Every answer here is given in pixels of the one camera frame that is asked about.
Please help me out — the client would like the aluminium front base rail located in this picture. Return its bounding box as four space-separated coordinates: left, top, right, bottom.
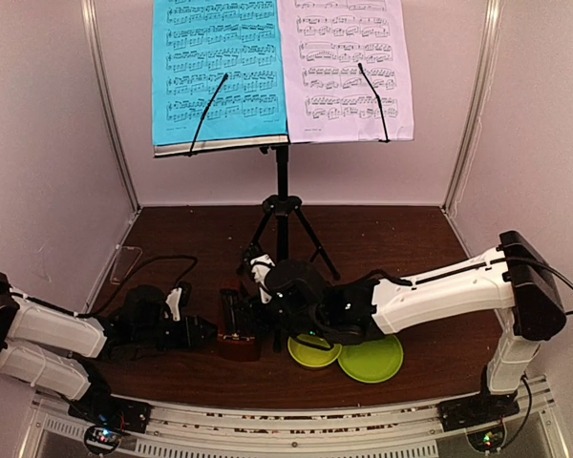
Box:
31 374 555 458

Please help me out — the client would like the lime green bowl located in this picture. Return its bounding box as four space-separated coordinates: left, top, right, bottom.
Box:
287 334 342 370

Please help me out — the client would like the blue sheet music paper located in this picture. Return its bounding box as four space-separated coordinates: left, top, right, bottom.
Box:
152 1 287 147

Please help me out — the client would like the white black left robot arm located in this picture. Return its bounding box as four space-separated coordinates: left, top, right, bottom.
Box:
0 272 218 425

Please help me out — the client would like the black perforated music stand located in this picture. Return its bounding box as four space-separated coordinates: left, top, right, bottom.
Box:
152 0 393 354

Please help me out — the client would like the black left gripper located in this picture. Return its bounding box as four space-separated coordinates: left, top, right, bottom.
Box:
135 315 220 349

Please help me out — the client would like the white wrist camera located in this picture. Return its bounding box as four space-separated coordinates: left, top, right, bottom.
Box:
166 281 192 322
243 244 275 304

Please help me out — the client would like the aluminium left corner post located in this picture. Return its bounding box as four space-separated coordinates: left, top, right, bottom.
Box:
80 0 140 213

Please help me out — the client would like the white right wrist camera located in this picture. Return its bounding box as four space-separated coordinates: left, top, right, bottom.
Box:
243 244 275 304

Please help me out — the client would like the lime green plate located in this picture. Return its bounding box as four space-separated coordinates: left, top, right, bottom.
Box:
338 335 404 385

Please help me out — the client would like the brown wooden metronome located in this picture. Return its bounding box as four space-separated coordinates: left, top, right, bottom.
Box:
217 288 261 363

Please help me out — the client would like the lavender paper sheet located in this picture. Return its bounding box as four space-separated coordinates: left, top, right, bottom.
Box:
277 0 414 143

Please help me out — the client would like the clear plastic metronome cover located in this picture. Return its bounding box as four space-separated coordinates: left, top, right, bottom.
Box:
109 245 142 285

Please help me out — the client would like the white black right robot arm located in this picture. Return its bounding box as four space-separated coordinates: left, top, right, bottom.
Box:
243 231 573 422

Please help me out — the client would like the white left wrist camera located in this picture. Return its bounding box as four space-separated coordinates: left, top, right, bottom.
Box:
166 281 192 322

